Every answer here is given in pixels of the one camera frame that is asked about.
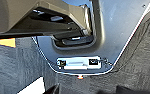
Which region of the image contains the thick grey robot torso limb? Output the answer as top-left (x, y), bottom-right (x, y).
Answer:
top-left (0, 0), bottom-right (94, 39)

